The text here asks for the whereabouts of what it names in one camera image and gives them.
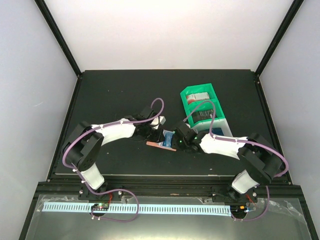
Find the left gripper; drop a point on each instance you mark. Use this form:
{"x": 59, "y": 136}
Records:
{"x": 157, "y": 138}

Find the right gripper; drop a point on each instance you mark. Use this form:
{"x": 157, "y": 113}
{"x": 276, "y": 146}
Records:
{"x": 174, "y": 144}

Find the blue credit card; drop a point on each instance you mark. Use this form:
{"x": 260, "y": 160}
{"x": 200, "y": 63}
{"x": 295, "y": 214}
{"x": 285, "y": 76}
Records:
{"x": 168, "y": 136}

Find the green and white card bin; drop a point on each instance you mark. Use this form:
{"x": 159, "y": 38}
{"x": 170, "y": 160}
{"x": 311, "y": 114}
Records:
{"x": 220, "y": 120}

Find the blue card stack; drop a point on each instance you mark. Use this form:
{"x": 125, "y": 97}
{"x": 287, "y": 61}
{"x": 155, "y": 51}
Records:
{"x": 217, "y": 131}

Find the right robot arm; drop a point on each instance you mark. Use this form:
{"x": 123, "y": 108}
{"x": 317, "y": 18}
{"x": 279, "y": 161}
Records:
{"x": 260, "y": 161}

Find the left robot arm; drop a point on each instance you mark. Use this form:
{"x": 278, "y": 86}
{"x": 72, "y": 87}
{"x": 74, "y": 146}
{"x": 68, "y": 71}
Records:
{"x": 82, "y": 148}

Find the black card stack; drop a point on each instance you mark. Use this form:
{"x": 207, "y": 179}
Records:
{"x": 202, "y": 115}

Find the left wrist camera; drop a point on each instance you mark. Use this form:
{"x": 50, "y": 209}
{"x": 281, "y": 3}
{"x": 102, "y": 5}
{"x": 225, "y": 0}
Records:
{"x": 156, "y": 122}

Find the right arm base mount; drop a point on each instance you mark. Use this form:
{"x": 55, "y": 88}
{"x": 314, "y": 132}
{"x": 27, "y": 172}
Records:
{"x": 226, "y": 194}

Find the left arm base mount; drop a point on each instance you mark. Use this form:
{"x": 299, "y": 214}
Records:
{"x": 100, "y": 197}

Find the white slotted cable duct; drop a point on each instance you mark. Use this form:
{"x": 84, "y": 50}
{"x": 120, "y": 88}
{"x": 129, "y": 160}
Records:
{"x": 155, "y": 209}

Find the left black frame post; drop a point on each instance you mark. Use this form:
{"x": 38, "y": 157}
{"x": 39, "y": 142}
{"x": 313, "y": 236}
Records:
{"x": 48, "y": 17}

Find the black frame post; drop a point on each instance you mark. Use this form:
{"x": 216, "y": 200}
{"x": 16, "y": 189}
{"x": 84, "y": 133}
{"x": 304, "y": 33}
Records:
{"x": 48, "y": 17}
{"x": 282, "y": 29}

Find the right black frame post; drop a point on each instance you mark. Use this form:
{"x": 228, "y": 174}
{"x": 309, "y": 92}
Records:
{"x": 282, "y": 29}

